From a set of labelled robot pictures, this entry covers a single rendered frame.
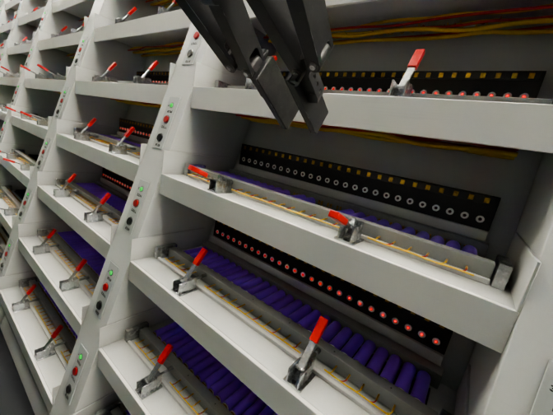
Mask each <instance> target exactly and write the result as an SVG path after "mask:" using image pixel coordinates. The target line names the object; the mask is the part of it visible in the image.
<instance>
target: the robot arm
mask: <svg viewBox="0 0 553 415"><path fill-rule="evenodd" d="M175 1H176V2H177V3H178V4H179V6H180V7H181V9H182V10H183V11H184V13H185V14H186V16H187V17H188V19H189V20H190V21H191V22H192V23H193V25H194V26H195V28H196V29H197V31H198V32H199V33H200V35H201V36H202V37H203V39H204V40H205V41H206V42H207V44H208V45H209V46H210V48H211V49H212V51H213V52H214V53H215V55H216V56H217V57H218V58H219V60H220V61H221V63H222V64H223V65H224V67H225V68H226V69H227V70H228V71H229V72H235V71H236V70H239V71H241V72H242V73H243V75H244V76H245V77H247V78H250V79H251V81H252V82H253V84H254V85H255V87H256V88H257V90H258V92H259V94H260V96H261V97H262V98H263V99H264V100H265V102H266V103H267V106H268V107H269V109H270V110H271V112H272V113H273V115H274V117H275V118H276V121H277V122H278V123H279V125H280V126H281V128H282V129H288V128H289V126H290V124H291V122H292V121H293V119H294V117H295V116H296V114H297V112H298V111H300V113H301V115H302V117H303V119H304V121H305V123H306V125H307V127H308V129H309V131H310V132H311V133H315V134H317V133H318V131H319V129H320V128H321V126H322V124H323V121H324V120H325V119H326V117H327V115H328V108H327V106H326V104H325V101H324V99H323V93H324V86H323V82H322V80H321V77H320V75H319V71H320V69H321V68H322V66H323V64H324V63H325V61H326V59H327V57H328V55H329V54H330V53H331V51H332V48H333V41H332V32H331V28H330V25H329V19H328V11H327V7H326V3H325V0H246V2H247V3H248V5H249V6H250V7H251V9H252V11H253V13H254V15H255V16H256V17H257V18H258V21H259V22H260V24H261V26H262V27H263V29H264V30H265V32H266V33H267V36H268V37H269V39H270V41H271V42H272V43H273V45H274V47H275V48H276V50H277V52H278V53H279V54H280V56H281V58H282V60H283V62H284V63H285V65H286V66H287V68H288V69H289V71H290V72H289V74H288V75H287V77H286V79H284V77H283V76H282V74H281V71H280V69H279V67H278V66H277V63H276V61H275V59H274V58H273V56H267V57H266V55H267V53H268V50H266V52H265V49H261V46H260V44H259V42H258V37H257V36H256V33H255V31H254V28H253V25H252V22H251V20H250V18H249V14H248V12H247V9H246V7H245V5H244V1H243V0H175ZM229 50H231V54H228V52H229ZM264 52H265V53H264ZM265 57H266V58H265ZM264 59H265V60H264ZM263 60H264V61H263Z"/></svg>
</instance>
